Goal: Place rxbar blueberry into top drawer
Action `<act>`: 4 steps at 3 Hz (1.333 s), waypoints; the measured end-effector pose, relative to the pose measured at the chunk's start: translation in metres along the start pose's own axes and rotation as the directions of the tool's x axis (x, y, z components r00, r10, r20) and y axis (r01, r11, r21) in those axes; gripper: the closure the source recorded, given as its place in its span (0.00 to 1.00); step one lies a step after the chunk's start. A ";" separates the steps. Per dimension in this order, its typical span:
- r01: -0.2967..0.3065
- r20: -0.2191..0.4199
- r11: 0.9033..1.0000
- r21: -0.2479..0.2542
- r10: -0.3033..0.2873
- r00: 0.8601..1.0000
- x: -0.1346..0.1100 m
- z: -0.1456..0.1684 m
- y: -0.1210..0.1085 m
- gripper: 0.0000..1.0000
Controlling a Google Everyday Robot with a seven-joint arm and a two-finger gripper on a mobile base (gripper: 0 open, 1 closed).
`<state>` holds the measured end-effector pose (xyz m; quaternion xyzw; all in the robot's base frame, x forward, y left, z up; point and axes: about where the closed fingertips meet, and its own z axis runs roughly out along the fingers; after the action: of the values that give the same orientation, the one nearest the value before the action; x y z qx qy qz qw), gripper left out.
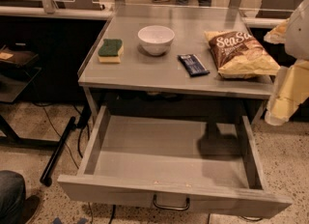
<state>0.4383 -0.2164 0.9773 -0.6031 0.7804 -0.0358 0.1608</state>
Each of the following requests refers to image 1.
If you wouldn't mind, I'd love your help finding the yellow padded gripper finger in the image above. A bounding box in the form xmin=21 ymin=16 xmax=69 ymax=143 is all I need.
xmin=265 ymin=59 xmax=309 ymax=126
xmin=264 ymin=19 xmax=289 ymax=44

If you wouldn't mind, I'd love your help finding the dark blue rxbar wrapper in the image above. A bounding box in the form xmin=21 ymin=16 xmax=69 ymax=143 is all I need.
xmin=178 ymin=54 xmax=210 ymax=77

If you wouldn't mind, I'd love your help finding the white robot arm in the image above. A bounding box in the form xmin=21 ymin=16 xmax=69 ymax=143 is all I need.
xmin=264 ymin=0 xmax=309 ymax=126

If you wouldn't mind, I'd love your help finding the grey open top drawer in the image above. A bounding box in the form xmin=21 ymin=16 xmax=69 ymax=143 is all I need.
xmin=58 ymin=107 xmax=292 ymax=218

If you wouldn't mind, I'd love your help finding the yellow brown chips bag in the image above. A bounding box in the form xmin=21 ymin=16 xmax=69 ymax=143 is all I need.
xmin=204 ymin=31 xmax=280 ymax=79

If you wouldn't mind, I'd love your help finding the white ceramic bowl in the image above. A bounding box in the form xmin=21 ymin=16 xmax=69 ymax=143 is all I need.
xmin=138 ymin=25 xmax=175 ymax=56

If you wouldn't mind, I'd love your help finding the grey cabinet table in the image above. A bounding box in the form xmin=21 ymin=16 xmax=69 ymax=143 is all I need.
xmin=78 ymin=4 xmax=273 ymax=122

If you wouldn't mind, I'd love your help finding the green yellow sponge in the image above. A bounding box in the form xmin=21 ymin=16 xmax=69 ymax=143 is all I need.
xmin=98 ymin=39 xmax=124 ymax=64

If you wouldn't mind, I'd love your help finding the dark side shelf with tray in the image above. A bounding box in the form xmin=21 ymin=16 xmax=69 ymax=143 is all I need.
xmin=0 ymin=45 xmax=41 ymax=103

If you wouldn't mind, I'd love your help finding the black floor bar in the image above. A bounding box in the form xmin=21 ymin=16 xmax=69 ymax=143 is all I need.
xmin=40 ymin=117 xmax=75 ymax=186

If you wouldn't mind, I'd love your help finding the seated person leg and shoe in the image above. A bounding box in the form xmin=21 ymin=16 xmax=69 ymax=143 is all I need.
xmin=0 ymin=170 xmax=40 ymax=224

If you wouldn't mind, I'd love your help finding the black metal drawer handle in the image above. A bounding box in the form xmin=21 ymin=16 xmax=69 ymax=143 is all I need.
xmin=153 ymin=194 xmax=190 ymax=211

